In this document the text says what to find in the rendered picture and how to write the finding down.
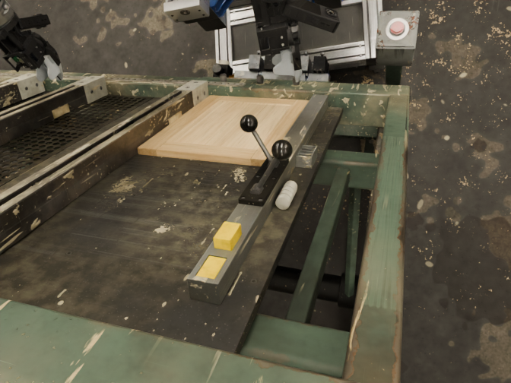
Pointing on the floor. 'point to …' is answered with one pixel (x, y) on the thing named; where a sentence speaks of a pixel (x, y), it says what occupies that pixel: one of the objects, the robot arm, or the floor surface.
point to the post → (393, 75)
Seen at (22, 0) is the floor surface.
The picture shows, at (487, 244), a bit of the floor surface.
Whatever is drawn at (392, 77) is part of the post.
